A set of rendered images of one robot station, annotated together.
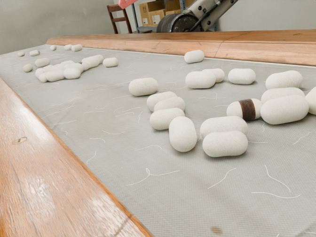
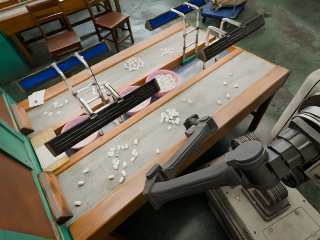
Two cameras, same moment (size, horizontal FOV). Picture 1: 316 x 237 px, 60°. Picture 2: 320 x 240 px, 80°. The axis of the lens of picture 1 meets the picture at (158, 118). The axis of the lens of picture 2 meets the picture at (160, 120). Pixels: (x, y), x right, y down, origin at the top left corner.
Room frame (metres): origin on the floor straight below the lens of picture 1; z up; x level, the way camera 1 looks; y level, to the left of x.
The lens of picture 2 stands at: (0.50, -0.64, 1.79)
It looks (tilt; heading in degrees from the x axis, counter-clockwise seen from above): 53 degrees down; 89
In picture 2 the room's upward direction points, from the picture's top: 8 degrees counter-clockwise
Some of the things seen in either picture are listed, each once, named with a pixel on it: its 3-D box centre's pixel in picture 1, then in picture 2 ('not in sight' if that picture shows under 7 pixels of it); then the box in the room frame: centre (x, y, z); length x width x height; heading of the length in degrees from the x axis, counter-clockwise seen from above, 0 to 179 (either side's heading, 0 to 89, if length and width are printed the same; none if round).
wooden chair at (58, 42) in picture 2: not in sight; (62, 40); (-0.65, 2.08, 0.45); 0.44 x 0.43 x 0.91; 23
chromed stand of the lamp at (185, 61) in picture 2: not in sight; (184, 35); (0.85, 0.92, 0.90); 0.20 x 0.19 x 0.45; 31
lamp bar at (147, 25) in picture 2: not in sight; (177, 11); (0.81, 0.98, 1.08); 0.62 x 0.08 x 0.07; 31
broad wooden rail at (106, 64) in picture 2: not in sight; (118, 66); (0.21, 0.94, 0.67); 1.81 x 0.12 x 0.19; 31
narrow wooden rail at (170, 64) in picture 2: not in sight; (140, 83); (0.41, 0.61, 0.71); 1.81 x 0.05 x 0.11; 31
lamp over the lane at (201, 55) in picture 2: not in sight; (233, 35); (1.09, 0.50, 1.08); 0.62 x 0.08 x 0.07; 31
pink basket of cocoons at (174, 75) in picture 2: not in sight; (162, 85); (0.59, 0.53, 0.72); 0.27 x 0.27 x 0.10
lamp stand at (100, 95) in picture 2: not in sight; (83, 89); (0.02, 0.42, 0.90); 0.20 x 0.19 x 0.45; 31
